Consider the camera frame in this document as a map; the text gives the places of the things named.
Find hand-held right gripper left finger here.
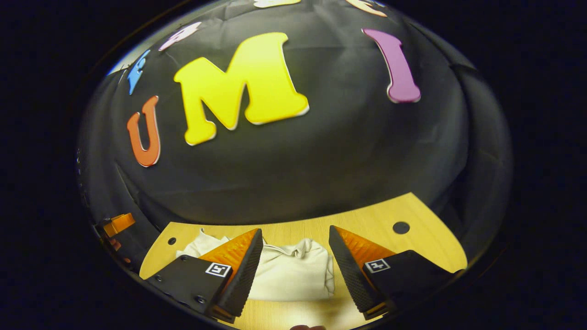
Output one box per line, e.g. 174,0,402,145
146,228,265,324

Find cream knit sweater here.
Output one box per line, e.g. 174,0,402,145
177,228,335,302

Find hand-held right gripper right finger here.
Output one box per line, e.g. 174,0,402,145
328,225,461,320

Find black backdrop cloth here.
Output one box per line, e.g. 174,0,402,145
76,0,513,271

